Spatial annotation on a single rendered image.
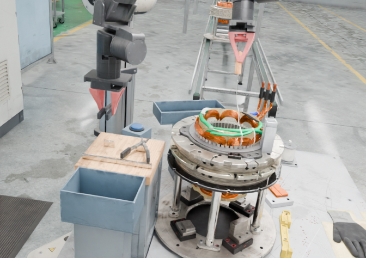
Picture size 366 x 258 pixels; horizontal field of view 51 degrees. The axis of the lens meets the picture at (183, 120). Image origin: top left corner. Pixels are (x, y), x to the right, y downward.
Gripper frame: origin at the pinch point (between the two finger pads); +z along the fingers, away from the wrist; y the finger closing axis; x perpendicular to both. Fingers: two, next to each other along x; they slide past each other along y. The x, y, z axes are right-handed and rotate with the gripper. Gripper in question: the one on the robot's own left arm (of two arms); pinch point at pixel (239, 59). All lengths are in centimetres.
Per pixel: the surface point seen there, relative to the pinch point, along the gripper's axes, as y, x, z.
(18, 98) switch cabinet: 210, 198, 10
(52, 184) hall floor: 147, 129, 69
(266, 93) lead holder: 11.1, -7.6, 8.0
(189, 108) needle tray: 39.2, 18.7, 12.8
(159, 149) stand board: -0.3, 20.3, 25.3
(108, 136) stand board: 1.4, 35.7, 22.8
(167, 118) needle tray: 25.0, 24.0, 16.9
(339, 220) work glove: 33, -35, 48
